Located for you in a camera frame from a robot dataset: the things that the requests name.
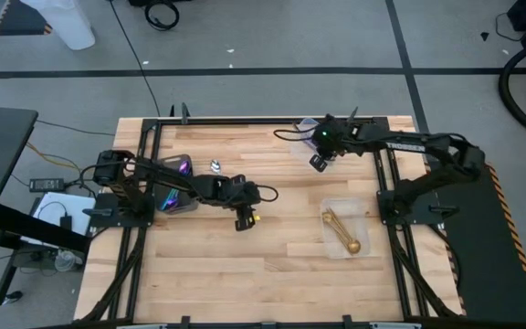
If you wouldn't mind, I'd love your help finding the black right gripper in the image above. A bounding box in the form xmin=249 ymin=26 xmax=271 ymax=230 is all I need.
xmin=308 ymin=113 xmax=360 ymax=174

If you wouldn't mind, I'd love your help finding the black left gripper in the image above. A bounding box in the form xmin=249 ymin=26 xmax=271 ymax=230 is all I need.
xmin=219 ymin=173 xmax=264 ymax=233

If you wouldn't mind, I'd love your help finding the clear plastic container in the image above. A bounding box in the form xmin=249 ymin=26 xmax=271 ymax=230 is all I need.
xmin=320 ymin=196 xmax=372 ymax=260
xmin=289 ymin=117 xmax=350 ymax=175

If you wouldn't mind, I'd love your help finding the dark smoky plastic bin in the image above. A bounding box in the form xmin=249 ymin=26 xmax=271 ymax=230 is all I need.
xmin=153 ymin=154 xmax=200 ymax=216

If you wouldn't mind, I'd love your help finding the white flat board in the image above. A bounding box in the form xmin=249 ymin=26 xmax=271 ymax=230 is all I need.
xmin=19 ymin=191 xmax=98 ymax=248

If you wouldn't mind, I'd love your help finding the clear plastic bottle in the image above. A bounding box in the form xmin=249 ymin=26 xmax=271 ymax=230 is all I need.
xmin=54 ymin=249 xmax=84 ymax=273

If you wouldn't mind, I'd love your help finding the large black hazard-edged mat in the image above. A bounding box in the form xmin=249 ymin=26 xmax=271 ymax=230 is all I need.
xmin=429 ymin=160 xmax=526 ymax=324

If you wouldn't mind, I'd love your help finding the black power adapter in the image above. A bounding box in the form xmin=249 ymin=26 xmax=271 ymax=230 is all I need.
xmin=28 ymin=177 xmax=66 ymax=193

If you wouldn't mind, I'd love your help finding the small black hazard-striped mat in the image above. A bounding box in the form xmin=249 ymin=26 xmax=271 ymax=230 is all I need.
xmin=0 ymin=0 xmax=54 ymax=37

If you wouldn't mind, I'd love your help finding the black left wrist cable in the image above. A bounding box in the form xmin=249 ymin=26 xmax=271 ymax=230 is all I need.
xmin=256 ymin=185 xmax=279 ymax=204

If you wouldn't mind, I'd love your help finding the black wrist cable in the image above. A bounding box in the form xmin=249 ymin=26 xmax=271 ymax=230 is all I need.
xmin=256 ymin=185 xmax=279 ymax=204
xmin=272 ymin=126 xmax=319 ymax=143

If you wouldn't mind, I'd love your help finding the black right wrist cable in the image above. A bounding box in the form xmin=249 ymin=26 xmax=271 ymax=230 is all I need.
xmin=272 ymin=126 xmax=319 ymax=143

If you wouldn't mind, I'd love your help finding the black metal table frame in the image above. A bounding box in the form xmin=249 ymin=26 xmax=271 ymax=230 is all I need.
xmin=74 ymin=116 xmax=465 ymax=329

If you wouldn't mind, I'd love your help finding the thin grey cable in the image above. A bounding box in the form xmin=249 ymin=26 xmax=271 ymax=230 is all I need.
xmin=36 ymin=119 xmax=117 ymax=138

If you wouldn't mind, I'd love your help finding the coiled black cable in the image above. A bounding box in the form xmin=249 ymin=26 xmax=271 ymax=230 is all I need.
xmin=143 ymin=0 xmax=181 ymax=32

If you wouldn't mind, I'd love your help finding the yellow cable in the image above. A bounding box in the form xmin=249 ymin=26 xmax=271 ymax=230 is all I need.
xmin=25 ymin=141 xmax=84 ymax=171

